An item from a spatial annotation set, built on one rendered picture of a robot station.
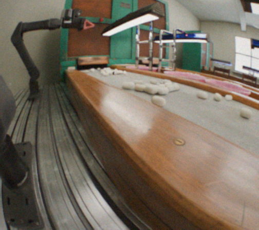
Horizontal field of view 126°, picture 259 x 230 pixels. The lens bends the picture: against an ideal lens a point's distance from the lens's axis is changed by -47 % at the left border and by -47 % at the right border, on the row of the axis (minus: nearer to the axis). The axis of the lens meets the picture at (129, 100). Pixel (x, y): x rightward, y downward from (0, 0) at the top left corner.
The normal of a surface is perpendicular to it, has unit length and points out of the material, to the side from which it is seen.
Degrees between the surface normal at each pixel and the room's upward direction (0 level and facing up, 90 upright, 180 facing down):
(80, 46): 90
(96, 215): 0
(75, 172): 0
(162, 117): 0
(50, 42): 90
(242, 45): 90
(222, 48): 90
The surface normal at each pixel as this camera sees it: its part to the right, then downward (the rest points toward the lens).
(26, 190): 0.03, -0.95
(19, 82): 0.60, 0.28
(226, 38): -0.80, 0.18
